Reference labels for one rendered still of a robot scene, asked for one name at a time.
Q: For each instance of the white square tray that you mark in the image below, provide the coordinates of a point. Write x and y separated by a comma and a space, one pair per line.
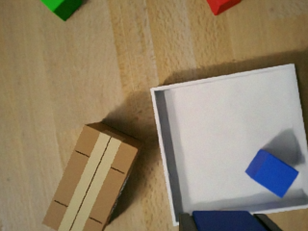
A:
211, 129

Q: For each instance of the red block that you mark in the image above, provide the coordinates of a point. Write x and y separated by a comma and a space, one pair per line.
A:
220, 6

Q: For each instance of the blue block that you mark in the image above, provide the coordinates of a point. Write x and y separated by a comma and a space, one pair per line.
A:
226, 221
271, 173

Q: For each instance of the green block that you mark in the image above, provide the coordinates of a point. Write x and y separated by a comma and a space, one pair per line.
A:
62, 8

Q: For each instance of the brown cardboard box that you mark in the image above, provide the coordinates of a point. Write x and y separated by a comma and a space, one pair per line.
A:
93, 180

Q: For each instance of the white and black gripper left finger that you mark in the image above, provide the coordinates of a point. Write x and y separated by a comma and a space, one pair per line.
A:
186, 222

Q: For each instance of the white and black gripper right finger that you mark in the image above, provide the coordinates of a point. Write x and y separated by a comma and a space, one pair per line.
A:
266, 222

